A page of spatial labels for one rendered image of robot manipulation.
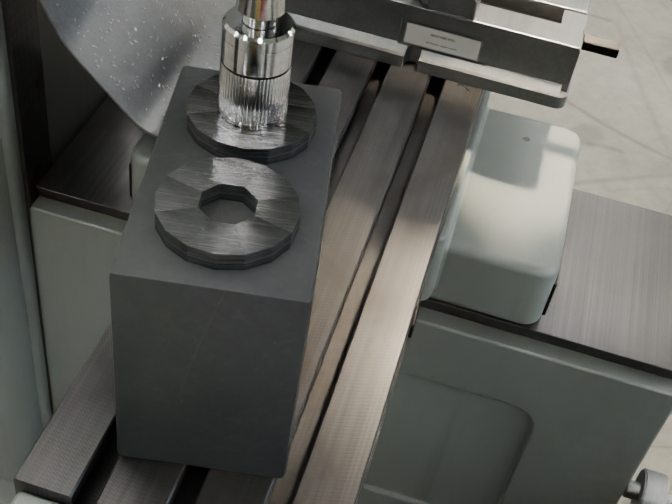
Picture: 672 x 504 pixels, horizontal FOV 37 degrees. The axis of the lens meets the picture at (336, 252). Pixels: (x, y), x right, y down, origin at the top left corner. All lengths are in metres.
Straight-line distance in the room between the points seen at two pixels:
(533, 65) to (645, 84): 1.95
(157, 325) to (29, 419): 0.92
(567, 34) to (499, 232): 0.22
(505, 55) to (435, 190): 0.21
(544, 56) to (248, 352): 0.59
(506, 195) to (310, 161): 0.52
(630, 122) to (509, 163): 1.67
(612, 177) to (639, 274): 1.39
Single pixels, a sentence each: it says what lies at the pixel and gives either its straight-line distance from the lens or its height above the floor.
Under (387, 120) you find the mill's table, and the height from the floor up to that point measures 0.93.
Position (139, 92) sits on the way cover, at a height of 0.89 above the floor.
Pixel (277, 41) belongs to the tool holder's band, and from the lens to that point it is 0.64.
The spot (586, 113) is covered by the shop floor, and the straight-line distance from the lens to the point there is 2.84.
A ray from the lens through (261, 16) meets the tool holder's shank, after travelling 0.63.
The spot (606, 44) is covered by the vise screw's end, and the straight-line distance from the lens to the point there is 1.15.
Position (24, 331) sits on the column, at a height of 0.49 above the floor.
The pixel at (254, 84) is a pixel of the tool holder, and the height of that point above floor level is 1.16.
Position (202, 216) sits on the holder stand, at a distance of 0.60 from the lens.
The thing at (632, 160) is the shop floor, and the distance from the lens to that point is 2.72.
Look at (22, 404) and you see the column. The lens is 1.49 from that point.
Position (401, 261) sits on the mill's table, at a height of 0.93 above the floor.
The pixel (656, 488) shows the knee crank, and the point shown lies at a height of 0.53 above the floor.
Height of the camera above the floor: 1.54
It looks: 44 degrees down
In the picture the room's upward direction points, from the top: 10 degrees clockwise
